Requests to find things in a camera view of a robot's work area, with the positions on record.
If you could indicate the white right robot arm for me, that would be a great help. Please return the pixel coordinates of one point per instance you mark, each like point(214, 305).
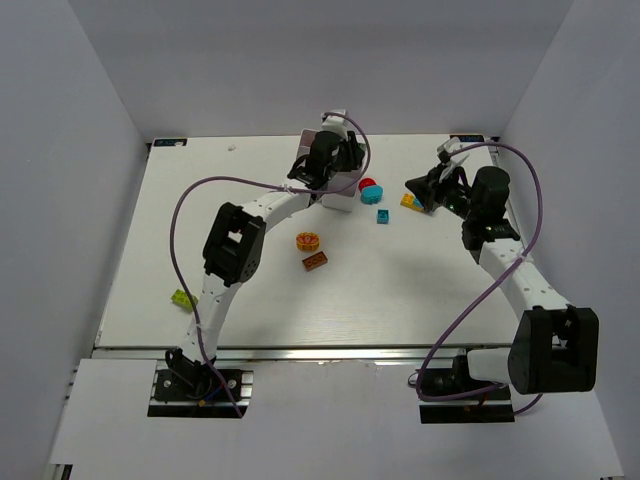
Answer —
point(555, 346)

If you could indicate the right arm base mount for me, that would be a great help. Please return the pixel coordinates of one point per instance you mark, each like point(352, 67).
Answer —
point(457, 398)

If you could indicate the teal rounded lego brick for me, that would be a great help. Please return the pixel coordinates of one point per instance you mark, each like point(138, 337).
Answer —
point(372, 194)

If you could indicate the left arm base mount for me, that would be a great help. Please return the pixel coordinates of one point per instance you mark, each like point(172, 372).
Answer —
point(185, 388)

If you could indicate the brown lego plate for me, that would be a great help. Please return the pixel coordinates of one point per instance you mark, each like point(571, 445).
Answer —
point(314, 261)

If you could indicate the white divided container left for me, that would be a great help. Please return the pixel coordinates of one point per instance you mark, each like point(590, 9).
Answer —
point(313, 164)

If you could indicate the lime green lego brick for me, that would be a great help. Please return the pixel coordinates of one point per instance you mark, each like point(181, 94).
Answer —
point(184, 301)

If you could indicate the left blue corner label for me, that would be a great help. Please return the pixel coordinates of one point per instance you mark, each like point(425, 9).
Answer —
point(169, 142)

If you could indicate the yellow butterfly lego brick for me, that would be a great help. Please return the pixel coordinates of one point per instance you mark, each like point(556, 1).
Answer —
point(307, 241)

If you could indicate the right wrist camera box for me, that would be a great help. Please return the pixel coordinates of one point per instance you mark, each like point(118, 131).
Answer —
point(447, 154)

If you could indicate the small teal lego brick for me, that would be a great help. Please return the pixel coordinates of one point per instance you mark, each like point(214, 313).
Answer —
point(382, 216)

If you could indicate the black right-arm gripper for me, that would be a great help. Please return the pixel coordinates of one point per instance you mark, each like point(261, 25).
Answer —
point(433, 193)

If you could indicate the blue table corner label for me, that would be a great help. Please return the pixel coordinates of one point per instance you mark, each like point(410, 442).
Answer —
point(468, 138)

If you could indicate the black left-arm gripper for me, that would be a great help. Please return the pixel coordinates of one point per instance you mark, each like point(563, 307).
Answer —
point(351, 156)

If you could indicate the red arch lego brick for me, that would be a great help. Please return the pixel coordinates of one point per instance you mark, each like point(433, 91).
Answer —
point(366, 182)

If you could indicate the aluminium table rail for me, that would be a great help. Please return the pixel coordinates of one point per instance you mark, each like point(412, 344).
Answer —
point(254, 355)

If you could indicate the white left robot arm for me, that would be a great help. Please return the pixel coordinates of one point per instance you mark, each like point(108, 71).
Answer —
point(233, 249)

